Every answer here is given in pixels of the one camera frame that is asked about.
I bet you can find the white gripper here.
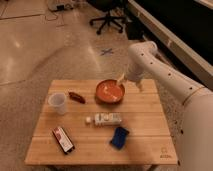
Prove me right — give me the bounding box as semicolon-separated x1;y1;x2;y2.
116;63;143;92

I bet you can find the clear plastic bottle white label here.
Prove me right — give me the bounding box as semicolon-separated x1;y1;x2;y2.
85;113;122;126

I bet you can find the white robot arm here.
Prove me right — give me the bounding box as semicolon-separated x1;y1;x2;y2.
119;41;213;171

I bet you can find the orange bowl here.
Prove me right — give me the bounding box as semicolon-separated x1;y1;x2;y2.
95;79;125;104

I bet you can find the black box under bench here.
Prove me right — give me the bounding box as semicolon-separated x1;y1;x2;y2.
125;20;144;40

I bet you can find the blue sponge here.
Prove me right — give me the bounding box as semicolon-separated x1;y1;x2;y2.
110;127;129;150

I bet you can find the dark red snack wrapper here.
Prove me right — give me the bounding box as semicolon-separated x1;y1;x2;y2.
68;92;86;104

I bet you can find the wooden table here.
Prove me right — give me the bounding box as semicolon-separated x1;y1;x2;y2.
25;79;178;165

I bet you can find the long workbench with black top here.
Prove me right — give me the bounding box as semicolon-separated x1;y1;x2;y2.
127;0;213;90

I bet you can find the clear plastic cup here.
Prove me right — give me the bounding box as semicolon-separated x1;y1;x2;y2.
48;93;67;115

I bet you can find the black office chair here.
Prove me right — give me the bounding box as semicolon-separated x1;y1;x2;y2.
86;0;125;35

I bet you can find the cables and device on floor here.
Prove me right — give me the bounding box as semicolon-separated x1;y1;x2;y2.
44;0;84;22

